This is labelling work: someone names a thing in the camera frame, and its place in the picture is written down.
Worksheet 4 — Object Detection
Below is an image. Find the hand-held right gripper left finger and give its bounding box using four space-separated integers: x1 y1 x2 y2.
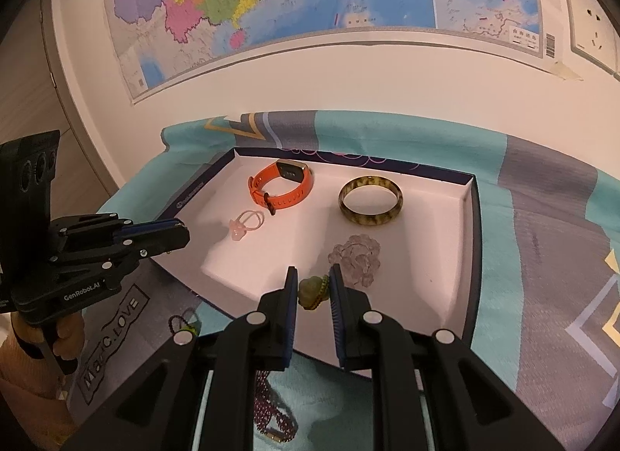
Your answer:
58 266 298 451

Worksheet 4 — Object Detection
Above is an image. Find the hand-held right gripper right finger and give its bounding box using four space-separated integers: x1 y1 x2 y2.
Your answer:
328 264 567 451

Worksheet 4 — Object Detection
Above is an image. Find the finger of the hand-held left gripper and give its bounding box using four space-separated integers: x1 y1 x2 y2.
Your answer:
53 215 185 244
47 224 191 288

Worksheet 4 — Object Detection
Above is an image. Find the clear crystal bead bracelet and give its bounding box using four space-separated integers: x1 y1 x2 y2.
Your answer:
325 234 382 289

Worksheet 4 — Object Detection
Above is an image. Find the pink hair tie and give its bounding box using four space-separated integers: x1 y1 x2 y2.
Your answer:
227 210 266 242

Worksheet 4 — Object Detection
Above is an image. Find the dark blue box tray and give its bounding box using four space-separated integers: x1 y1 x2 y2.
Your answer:
154 147 484 377

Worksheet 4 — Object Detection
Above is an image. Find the tortoiseshell bangle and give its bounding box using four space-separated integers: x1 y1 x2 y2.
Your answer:
338 175 404 227

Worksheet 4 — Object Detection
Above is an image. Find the orange wristwatch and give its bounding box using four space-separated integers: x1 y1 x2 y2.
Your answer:
248 159 315 215

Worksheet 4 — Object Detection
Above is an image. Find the person's left forearm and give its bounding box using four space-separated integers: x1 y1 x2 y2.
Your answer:
0 330 76 447

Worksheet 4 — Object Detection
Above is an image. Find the person's left hand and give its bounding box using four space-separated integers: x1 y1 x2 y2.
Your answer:
10 308 84 375

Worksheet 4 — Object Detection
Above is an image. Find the beige cabinet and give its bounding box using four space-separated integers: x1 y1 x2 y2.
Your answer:
0 0 117 200

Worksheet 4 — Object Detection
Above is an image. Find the teal patterned tablecloth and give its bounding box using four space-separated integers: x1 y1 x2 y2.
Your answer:
63 111 620 451

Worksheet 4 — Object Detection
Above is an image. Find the green bead hair tie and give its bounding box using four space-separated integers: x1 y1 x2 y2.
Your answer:
167 308 202 336

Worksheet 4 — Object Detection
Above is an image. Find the purple bead bracelet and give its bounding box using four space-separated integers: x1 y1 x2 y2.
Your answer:
253 368 297 443

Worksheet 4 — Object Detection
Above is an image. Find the white wall socket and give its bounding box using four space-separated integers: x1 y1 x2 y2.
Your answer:
564 0 620 76

